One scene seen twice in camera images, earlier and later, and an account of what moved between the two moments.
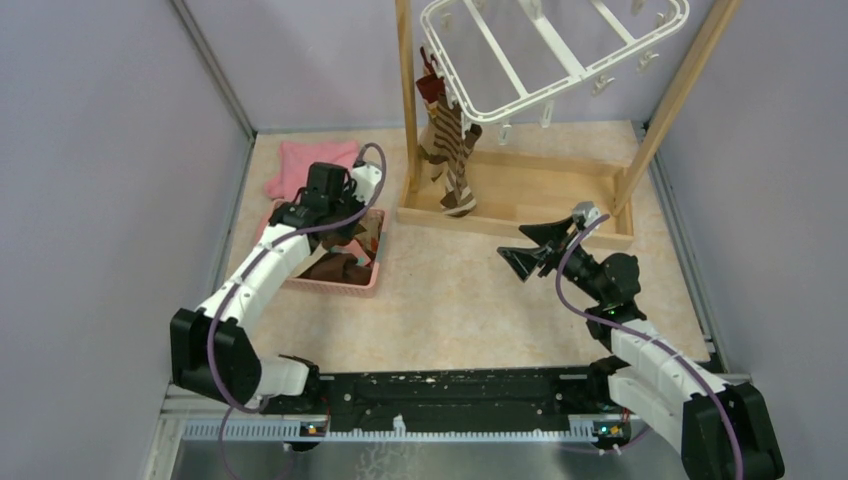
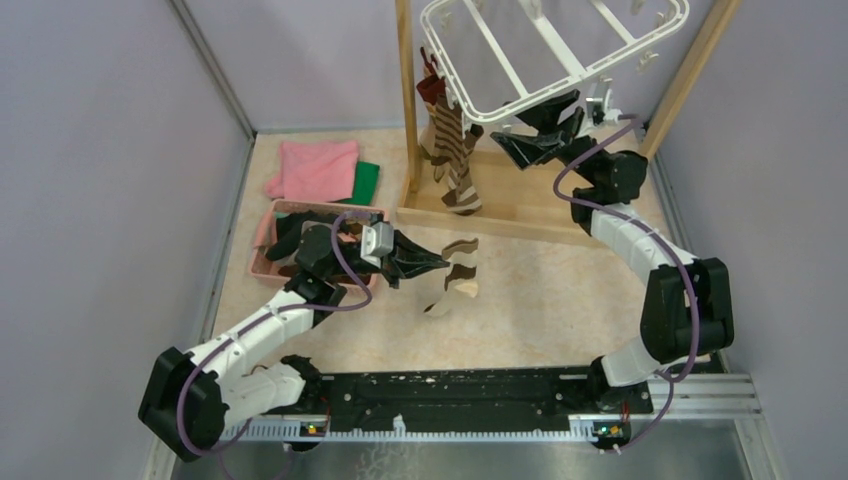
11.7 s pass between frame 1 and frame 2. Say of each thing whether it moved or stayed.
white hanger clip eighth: stayed
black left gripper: moved
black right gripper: moved
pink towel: stayed
